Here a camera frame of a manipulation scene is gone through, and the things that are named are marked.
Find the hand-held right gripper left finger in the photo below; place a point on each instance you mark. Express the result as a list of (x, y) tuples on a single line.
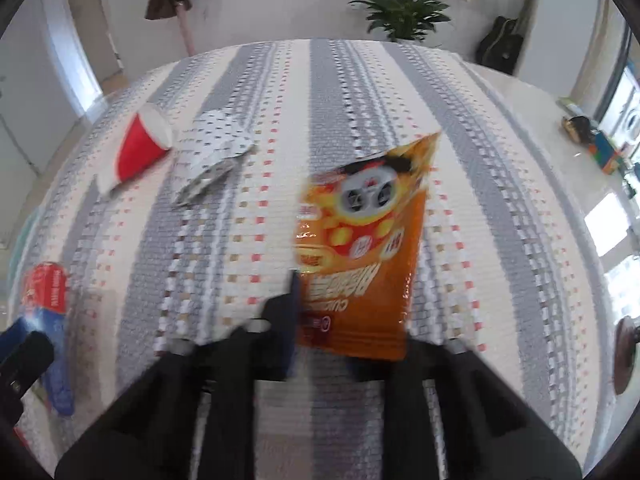
[(285, 325)]

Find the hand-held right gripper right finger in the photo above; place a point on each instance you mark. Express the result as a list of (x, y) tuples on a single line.
[(405, 380)]

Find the blue red packet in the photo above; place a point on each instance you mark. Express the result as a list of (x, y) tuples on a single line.
[(55, 360)]

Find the orange snack packet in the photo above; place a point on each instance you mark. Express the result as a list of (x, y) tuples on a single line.
[(360, 260)]

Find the silver foil blister pack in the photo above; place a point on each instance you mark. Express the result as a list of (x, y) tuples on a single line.
[(210, 155)]

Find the colourful puzzle cube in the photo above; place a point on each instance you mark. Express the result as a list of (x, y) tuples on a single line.
[(606, 156)]

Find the small black object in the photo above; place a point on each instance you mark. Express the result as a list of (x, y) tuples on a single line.
[(577, 129)]

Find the pink coat rack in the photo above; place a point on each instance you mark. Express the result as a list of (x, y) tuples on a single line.
[(186, 30)]

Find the green booklet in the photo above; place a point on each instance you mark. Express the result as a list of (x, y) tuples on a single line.
[(570, 106)]

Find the green potted plant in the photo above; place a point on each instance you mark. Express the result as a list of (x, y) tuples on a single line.
[(402, 10)]

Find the white washing machine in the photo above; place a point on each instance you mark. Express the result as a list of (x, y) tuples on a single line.
[(627, 120)]

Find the black acoustic guitar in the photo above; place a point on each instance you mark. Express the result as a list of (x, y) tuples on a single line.
[(500, 47)]

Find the white refrigerator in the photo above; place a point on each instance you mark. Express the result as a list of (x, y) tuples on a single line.
[(565, 20)]

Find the round suction cup mount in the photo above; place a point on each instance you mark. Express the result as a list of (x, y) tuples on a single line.
[(625, 355)]

